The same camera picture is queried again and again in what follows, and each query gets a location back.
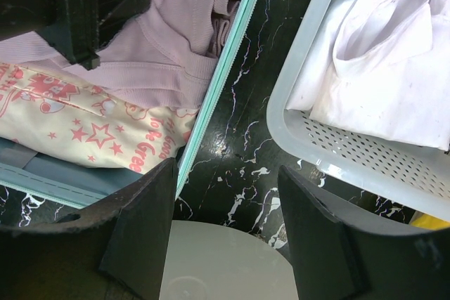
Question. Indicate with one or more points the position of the white round drum box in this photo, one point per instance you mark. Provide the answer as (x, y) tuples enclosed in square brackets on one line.
[(207, 261)]

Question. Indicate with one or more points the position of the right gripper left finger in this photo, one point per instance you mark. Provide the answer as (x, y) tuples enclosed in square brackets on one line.
[(113, 249)]

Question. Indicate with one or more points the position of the black marble pattern mat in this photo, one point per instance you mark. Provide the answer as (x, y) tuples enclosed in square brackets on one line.
[(233, 178)]

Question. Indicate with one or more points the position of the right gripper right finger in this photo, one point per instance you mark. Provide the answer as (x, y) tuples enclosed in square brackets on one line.
[(341, 251)]

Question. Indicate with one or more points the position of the light blue hard-shell suitcase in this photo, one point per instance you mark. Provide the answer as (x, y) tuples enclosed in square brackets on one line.
[(47, 177)]

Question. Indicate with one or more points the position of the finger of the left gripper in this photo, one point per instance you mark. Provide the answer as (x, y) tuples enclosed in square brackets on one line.
[(103, 20)]

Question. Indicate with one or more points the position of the light purple knit top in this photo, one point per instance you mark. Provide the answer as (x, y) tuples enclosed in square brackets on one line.
[(163, 58)]

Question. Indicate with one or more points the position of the yellow cloth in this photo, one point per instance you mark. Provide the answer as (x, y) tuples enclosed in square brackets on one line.
[(421, 220)]

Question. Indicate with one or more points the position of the white perforated plastic basket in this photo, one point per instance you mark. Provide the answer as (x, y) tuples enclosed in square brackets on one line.
[(409, 175)]

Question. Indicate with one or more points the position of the cream pink-print cloth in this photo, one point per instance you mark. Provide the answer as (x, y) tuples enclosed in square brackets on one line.
[(72, 120)]

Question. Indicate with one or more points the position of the white shirt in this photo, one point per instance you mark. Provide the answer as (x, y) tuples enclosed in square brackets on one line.
[(380, 68)]

